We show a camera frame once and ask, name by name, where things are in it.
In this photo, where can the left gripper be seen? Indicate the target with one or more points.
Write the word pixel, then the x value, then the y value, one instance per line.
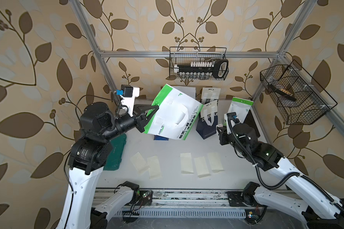
pixel 143 117

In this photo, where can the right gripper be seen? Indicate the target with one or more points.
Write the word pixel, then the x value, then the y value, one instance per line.
pixel 223 134

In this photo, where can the blue white Cheerful bag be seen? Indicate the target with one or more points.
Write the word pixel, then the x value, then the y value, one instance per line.
pixel 160 138

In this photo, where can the green white bag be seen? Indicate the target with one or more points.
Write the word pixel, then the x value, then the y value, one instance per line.
pixel 240 107
pixel 176 114

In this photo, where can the navy bag front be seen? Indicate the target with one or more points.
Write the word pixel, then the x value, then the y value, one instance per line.
pixel 208 120

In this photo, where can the navy bag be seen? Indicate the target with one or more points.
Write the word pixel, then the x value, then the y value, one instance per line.
pixel 208 120
pixel 209 94

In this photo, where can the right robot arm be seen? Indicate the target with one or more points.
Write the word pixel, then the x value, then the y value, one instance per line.
pixel 281 185

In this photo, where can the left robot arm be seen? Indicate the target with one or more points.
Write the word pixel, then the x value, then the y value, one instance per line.
pixel 86 160

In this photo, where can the black box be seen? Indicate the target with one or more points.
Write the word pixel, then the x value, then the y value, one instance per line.
pixel 250 121

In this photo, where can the navy bag rear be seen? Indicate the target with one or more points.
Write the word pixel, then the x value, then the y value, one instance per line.
pixel 209 94

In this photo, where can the green tool case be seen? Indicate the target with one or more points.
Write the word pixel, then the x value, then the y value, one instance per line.
pixel 115 157

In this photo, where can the large white paper bag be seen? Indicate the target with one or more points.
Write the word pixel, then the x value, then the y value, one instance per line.
pixel 190 91

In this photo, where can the dark tool in basket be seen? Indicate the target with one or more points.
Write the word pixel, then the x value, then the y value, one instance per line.
pixel 281 94

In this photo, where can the black socket set holder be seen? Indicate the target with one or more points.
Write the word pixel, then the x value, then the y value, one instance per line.
pixel 216 69

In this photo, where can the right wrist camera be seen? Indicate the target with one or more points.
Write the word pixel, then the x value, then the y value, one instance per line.
pixel 231 119

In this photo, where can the right wire basket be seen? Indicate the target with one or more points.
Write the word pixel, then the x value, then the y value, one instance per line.
pixel 313 100

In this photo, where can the wire basket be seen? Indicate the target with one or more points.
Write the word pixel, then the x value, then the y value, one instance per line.
pixel 186 55
pixel 313 100

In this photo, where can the back wire basket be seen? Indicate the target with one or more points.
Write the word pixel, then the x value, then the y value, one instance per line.
pixel 186 55

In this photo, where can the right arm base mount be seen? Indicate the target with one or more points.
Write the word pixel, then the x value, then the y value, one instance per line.
pixel 245 198

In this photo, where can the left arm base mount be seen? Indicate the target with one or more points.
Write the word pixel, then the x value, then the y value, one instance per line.
pixel 139 200

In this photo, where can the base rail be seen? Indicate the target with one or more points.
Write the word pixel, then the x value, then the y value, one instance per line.
pixel 189 200

